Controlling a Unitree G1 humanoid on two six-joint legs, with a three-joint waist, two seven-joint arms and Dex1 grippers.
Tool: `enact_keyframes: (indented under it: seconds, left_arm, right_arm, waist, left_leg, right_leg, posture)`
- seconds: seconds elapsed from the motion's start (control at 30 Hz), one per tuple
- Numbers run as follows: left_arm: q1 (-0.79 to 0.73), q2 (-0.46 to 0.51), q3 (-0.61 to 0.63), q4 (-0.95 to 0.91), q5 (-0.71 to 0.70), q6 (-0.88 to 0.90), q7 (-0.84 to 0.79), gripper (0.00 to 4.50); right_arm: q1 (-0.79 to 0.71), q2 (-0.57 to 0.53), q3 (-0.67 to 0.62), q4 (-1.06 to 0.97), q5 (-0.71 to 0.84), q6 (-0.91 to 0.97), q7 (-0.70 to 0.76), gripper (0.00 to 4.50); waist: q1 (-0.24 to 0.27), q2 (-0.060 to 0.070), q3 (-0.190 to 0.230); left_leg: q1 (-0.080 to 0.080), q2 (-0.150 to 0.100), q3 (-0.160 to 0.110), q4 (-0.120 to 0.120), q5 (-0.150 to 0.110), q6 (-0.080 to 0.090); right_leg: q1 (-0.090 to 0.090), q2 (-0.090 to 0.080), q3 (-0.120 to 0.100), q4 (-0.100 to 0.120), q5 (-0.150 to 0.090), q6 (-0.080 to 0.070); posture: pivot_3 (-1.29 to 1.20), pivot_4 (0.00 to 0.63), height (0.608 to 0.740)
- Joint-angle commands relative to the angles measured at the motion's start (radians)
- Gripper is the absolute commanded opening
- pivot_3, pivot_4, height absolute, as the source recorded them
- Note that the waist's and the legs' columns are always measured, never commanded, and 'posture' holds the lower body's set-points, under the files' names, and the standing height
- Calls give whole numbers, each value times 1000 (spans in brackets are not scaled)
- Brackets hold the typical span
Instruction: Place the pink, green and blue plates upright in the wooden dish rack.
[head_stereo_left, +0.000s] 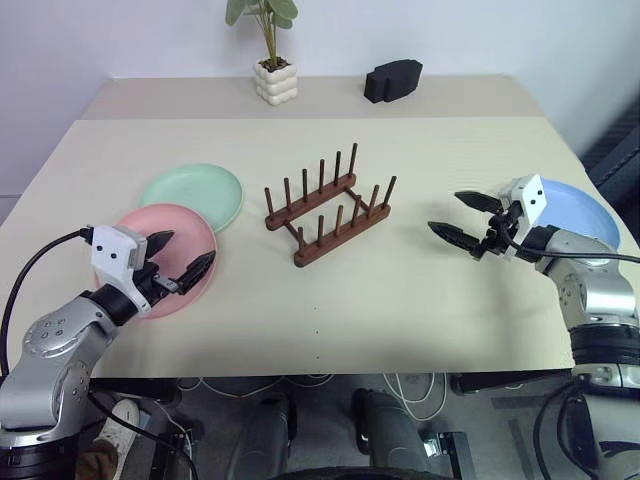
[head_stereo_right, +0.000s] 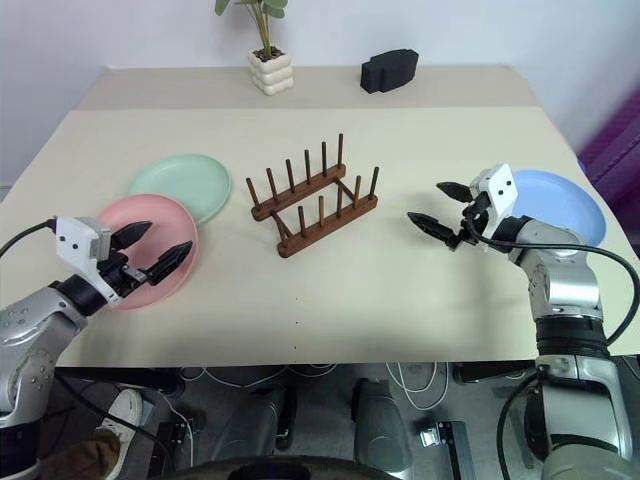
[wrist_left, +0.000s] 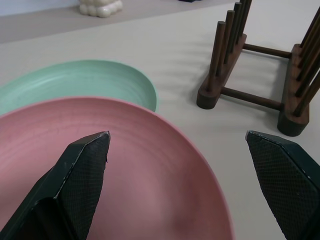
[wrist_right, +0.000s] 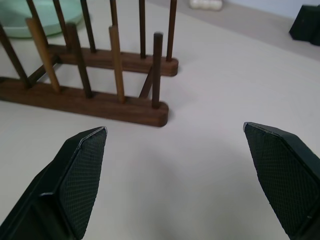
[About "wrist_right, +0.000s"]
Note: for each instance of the dark wooden plate rack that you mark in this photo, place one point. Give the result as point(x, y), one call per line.
point(100, 106)

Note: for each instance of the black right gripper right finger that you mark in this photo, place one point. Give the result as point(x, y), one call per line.
point(282, 175)

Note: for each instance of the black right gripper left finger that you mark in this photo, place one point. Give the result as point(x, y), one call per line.
point(62, 190)

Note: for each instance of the green plate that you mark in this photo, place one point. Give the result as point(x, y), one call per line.
point(15, 15)

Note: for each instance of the black foam block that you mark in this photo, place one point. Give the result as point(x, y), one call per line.
point(306, 22)

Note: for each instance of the white lumpy rounded object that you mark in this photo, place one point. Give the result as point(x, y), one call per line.
point(205, 4)

